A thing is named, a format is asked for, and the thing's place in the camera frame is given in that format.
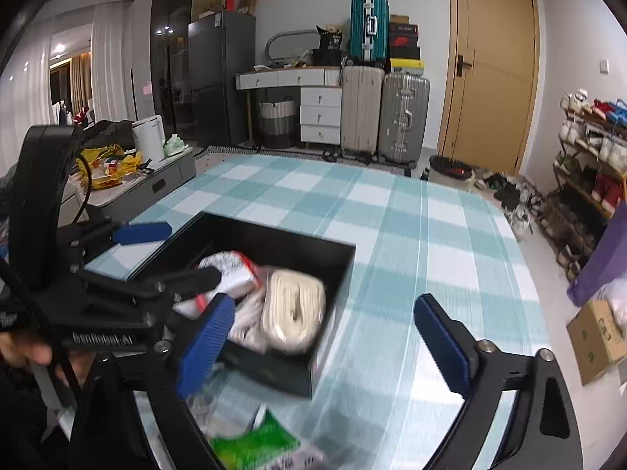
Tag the silver printed pouch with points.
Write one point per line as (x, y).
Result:
(215, 420)

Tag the silver suitcase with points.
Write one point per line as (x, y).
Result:
(402, 122)

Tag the clear bag of white cloth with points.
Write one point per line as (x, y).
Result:
(246, 330)

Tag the stacked shoe boxes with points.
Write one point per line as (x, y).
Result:
(404, 46)

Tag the red white printed packet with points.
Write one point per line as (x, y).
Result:
(239, 279)

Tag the person's hand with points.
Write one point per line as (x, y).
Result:
(18, 349)

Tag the yellow plastic bag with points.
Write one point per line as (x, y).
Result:
(107, 167)

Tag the white air purifier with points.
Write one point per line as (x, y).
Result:
(149, 138)

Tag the teal checked tablecloth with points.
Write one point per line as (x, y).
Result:
(382, 402)

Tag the dark refrigerator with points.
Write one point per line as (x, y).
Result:
(221, 46)

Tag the oval mirror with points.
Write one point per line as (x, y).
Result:
(291, 48)

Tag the wooden door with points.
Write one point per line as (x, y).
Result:
(492, 81)

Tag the white plastic bag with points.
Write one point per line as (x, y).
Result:
(615, 293)

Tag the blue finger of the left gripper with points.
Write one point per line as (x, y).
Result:
(186, 284)
(141, 233)

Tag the white drawer desk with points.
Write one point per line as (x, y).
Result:
(318, 95)

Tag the beige suitcase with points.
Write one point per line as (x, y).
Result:
(360, 109)

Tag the grey side cabinet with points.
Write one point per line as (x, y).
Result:
(126, 201)

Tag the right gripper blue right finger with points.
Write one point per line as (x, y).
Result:
(541, 431)

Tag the laundry basket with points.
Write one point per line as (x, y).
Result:
(278, 124)

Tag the purple bag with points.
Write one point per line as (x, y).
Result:
(608, 260)

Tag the green snack packet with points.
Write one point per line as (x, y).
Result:
(265, 442)

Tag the black cardboard box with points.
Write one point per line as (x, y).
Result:
(329, 261)

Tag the cream cloth bag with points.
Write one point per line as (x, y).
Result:
(293, 311)

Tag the cardboard box on floor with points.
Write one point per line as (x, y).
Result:
(597, 341)

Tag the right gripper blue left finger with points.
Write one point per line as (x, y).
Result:
(133, 411)

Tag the shoe rack with shoes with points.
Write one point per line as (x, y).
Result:
(590, 170)

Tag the green suitcase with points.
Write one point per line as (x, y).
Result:
(370, 21)

